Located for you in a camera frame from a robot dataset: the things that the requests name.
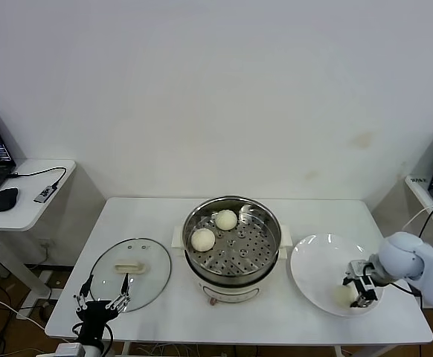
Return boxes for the white steamed baozi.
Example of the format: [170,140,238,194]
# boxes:
[190,228,217,253]
[215,210,238,231]
[333,285,357,308]

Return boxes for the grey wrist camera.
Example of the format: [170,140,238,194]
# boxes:
[347,260,367,279]
[55,342,86,357]

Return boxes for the white round plate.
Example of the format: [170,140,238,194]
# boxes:
[289,233,385,318]

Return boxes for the white side desk with label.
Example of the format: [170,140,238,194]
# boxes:
[404,174,433,330]

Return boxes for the white laptop cable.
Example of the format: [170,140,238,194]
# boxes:
[402,203,433,231]

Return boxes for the glass lid with cream handle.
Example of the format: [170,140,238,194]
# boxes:
[89,237,173,312]

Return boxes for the white side desk with mouse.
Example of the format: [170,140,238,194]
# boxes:
[0,159,77,309]

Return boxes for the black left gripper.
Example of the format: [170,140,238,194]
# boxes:
[72,273,132,346]

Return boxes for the steel perforated steamer basket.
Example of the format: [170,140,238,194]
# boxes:
[182,196,281,289]

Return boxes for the black computer mouse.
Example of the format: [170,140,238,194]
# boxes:
[0,187,19,213]

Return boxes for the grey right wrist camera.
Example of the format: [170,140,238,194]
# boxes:
[347,260,367,279]

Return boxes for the grey usb hub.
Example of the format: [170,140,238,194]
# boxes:
[33,182,60,204]

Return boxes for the black usb hub cable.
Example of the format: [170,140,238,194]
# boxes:
[8,167,68,189]

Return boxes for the white electric cooker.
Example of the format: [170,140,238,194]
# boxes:
[170,224,294,306]

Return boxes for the white floor cable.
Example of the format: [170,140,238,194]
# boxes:
[0,286,46,332]

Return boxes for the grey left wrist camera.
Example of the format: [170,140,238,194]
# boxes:
[55,342,86,357]

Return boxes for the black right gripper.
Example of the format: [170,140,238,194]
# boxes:
[341,262,380,309]

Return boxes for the tangled white cables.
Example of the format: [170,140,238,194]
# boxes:
[132,344,202,357]

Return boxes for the black power adapter cable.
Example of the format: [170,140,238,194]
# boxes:
[419,210,433,237]

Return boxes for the black floor cable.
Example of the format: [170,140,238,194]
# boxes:
[0,280,52,312]

